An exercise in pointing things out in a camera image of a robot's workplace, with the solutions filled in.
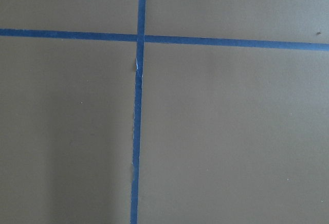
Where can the long blue tape strip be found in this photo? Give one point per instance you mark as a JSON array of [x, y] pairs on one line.
[[137, 110]]

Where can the crossing blue tape strip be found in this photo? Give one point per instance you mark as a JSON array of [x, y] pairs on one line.
[[162, 39]]

